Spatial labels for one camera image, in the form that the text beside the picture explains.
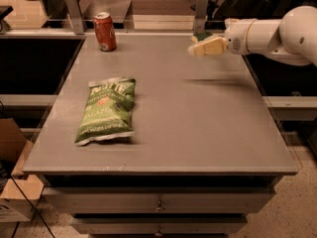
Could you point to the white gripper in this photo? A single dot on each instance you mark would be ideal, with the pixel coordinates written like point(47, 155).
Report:
point(237, 37)

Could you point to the green and yellow sponge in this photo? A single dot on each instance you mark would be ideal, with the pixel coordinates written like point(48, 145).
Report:
point(200, 37)

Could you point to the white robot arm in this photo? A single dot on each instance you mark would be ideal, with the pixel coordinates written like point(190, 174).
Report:
point(291, 40)

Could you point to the green jalapeno chip bag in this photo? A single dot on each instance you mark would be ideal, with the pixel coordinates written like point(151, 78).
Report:
point(108, 111)

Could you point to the orange soda can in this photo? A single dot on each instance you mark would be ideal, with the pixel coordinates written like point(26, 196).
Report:
point(104, 32)

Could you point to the lower cabinet drawer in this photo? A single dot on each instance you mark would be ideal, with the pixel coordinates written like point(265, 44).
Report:
point(159, 224)

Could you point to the cabinet drawer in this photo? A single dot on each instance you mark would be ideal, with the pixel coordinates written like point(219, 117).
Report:
point(83, 200)
point(159, 224)

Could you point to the upper cabinet drawer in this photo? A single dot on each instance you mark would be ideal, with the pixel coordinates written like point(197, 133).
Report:
point(83, 200)

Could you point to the cardboard box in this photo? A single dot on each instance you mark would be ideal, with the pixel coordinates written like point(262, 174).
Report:
point(20, 194)

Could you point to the right metal bracket post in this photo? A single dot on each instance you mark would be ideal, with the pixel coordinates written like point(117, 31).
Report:
point(200, 16)

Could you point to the metal bracket post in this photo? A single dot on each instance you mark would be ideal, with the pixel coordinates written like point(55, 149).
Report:
point(75, 17)
point(200, 16)

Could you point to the left metal bracket post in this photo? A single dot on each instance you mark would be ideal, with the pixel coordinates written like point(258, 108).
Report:
point(75, 17)

